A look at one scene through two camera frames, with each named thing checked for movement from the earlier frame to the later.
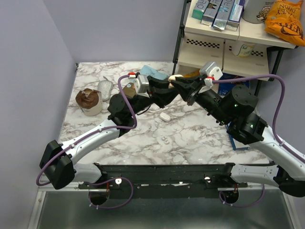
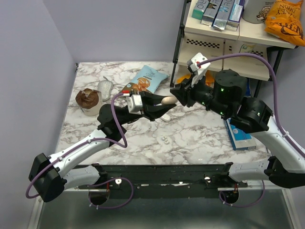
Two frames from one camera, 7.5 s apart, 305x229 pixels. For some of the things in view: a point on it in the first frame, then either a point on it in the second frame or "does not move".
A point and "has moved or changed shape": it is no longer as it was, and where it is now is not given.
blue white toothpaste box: x=234 y=20 does not move
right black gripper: x=189 y=91 does not move
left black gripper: x=160 y=93 -> x=149 y=110
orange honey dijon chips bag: x=284 y=20 does not move
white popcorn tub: x=256 y=11 does not move
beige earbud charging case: x=172 y=78 has moved or changed shape
